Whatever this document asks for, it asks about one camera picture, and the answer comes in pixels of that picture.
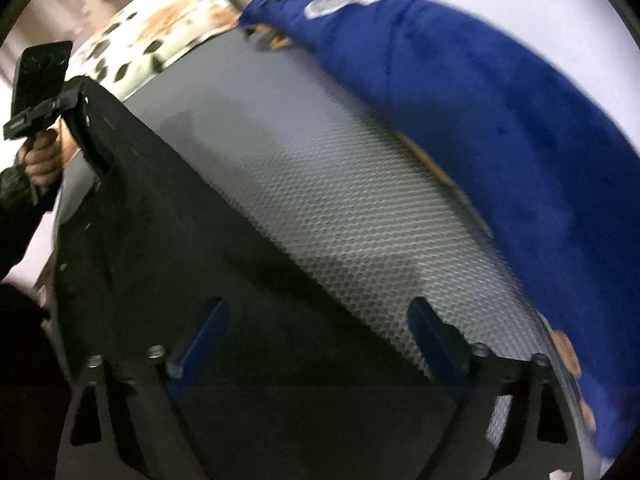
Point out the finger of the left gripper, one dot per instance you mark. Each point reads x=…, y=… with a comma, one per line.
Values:
x=72, y=93

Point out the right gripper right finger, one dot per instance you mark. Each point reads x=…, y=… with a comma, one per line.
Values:
x=512, y=419

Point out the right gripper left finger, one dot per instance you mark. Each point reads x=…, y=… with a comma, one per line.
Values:
x=124, y=421

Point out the black pants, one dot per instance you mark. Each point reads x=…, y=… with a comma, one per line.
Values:
x=298, y=388

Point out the left forearm dark sleeve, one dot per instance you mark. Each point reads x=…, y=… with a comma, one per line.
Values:
x=28, y=450

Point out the left hand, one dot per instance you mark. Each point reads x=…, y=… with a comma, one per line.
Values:
x=44, y=158

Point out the floral pillow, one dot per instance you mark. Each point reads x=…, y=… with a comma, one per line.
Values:
x=146, y=37

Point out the grey mesh mattress pad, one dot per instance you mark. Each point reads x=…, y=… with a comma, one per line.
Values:
x=312, y=171

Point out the blue plush blanket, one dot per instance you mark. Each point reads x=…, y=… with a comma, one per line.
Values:
x=553, y=178

